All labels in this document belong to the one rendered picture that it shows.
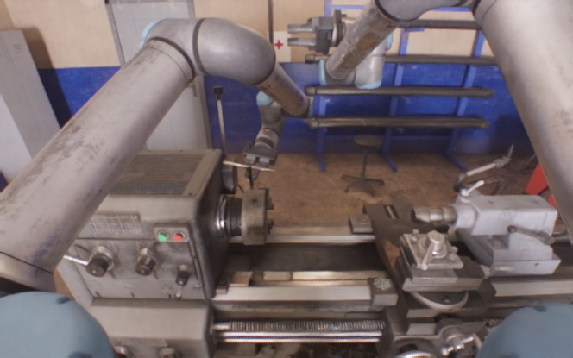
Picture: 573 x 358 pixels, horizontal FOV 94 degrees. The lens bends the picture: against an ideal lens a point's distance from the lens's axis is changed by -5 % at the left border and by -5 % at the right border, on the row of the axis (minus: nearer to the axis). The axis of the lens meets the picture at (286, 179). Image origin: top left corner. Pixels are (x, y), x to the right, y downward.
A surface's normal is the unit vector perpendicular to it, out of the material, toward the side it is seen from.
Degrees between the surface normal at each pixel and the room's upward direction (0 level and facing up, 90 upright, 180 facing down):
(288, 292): 36
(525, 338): 5
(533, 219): 82
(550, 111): 79
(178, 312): 32
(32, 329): 5
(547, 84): 73
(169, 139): 90
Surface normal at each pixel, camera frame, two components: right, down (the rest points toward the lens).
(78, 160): 0.60, -0.29
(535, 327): -0.09, -0.85
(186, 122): 0.00, 0.50
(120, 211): 0.00, -0.25
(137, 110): 0.83, -0.08
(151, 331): 0.00, -0.47
